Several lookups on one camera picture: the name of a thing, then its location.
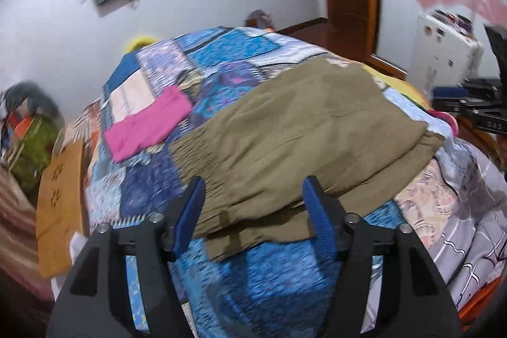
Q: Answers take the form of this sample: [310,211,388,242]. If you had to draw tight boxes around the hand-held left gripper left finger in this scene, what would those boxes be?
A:
[46,175,207,338]

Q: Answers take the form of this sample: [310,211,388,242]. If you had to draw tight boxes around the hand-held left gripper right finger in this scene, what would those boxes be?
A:
[302,175,464,338]

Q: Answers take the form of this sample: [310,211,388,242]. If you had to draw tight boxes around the olive green pants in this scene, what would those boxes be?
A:
[170,60,446,263]

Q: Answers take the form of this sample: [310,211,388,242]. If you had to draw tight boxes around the folded pink garment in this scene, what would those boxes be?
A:
[104,85,194,163]

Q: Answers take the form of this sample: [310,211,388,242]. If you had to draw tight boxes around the patchwork bedspread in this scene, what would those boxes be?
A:
[53,26,454,335]

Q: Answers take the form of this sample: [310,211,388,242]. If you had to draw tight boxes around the grey patterned blanket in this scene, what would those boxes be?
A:
[362,138,507,325]

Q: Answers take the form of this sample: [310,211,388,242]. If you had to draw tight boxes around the green patterned cloth pile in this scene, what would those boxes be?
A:
[0,81,66,200]

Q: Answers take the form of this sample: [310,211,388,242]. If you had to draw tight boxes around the striped brown cloth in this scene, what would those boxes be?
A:
[0,164,54,303]

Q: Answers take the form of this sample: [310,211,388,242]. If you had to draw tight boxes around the yellow round object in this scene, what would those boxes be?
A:
[125,34,157,54]

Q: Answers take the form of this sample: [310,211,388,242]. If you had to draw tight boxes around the black electronic devices stack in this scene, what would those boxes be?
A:
[431,23,507,133]

